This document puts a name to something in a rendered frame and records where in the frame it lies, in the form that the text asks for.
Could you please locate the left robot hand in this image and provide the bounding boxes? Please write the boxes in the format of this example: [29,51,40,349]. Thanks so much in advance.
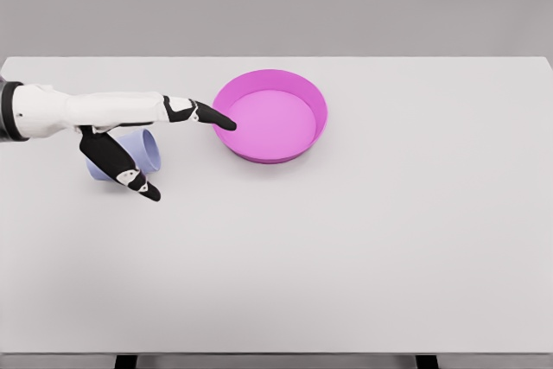
[63,91,238,203]

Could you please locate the lavender plastic cup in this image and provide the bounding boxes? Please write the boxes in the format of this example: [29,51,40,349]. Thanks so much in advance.
[85,128,163,182]

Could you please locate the pink round plate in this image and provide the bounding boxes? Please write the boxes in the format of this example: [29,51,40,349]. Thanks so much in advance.
[213,68,329,166]

